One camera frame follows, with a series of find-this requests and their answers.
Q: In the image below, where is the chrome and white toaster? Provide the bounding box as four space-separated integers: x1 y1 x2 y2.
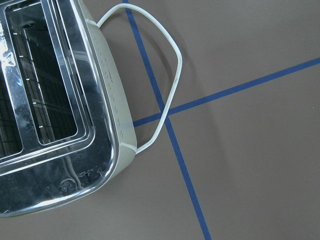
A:
0 0 137 218

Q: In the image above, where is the white toaster power cable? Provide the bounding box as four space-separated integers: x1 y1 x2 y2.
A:
96 3 183 155

